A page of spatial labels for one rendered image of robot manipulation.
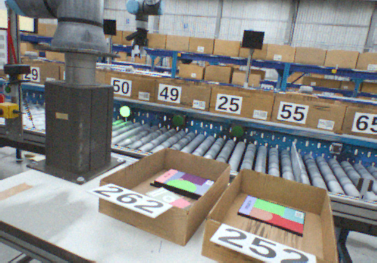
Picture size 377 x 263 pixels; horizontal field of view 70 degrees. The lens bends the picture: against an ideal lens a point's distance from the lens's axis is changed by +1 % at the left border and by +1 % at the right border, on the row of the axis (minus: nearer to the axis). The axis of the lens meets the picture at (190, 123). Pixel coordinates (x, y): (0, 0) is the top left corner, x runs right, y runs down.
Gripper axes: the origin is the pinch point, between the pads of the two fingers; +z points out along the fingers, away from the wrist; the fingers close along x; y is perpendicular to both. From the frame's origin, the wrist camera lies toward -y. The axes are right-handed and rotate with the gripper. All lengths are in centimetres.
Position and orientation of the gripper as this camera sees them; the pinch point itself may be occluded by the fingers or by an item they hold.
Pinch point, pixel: (135, 57)
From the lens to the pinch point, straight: 203.1
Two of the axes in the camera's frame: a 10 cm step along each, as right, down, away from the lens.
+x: 2.9, -1.9, 9.4
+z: -1.3, 9.6, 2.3
